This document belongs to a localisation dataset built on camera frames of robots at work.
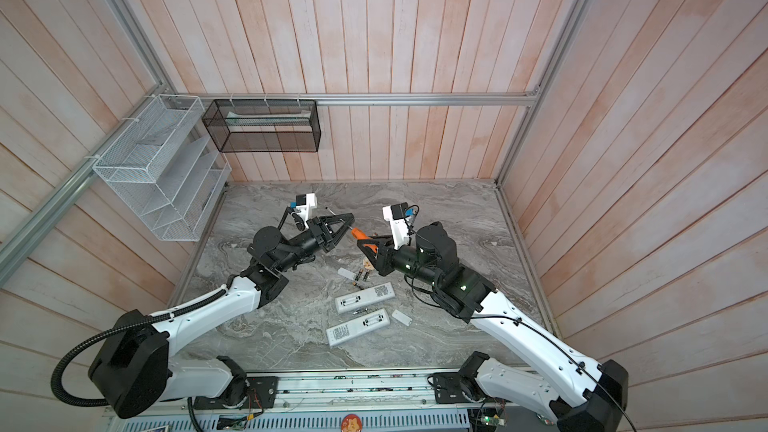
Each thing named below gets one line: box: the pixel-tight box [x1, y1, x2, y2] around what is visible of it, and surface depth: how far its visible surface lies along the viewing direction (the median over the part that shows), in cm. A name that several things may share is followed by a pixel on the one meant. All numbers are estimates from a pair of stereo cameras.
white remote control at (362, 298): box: [335, 282, 396, 314], surface depth 90 cm
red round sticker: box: [340, 413, 363, 432], surface depth 71 cm
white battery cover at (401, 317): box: [392, 309, 413, 327], surface depth 87 cm
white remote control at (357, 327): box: [326, 309, 390, 347], surface depth 84 cm
